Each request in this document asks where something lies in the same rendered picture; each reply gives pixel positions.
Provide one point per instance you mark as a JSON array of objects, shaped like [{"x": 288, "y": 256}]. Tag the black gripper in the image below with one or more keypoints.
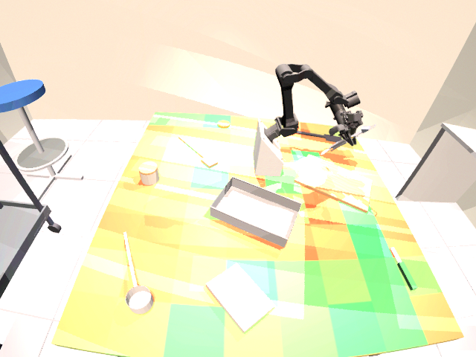
[{"x": 345, "y": 129}]

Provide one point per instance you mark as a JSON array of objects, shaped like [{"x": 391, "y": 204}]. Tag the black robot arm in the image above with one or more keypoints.
[{"x": 288, "y": 124}]

